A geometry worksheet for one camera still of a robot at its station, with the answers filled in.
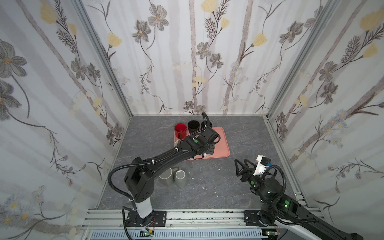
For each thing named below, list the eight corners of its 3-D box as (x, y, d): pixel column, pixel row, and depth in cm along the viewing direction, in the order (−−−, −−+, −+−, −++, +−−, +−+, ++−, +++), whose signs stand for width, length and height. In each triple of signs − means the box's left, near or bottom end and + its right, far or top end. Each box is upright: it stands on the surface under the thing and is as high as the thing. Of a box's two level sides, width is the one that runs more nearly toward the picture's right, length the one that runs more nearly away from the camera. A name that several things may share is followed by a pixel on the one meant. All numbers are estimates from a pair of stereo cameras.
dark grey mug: (163, 189, 86) (160, 182, 77) (160, 182, 88) (157, 174, 79) (175, 183, 88) (173, 175, 79) (172, 176, 91) (170, 168, 82)
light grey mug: (178, 190, 86) (177, 183, 77) (174, 179, 89) (172, 172, 81) (188, 185, 87) (187, 178, 79) (183, 175, 91) (182, 167, 83)
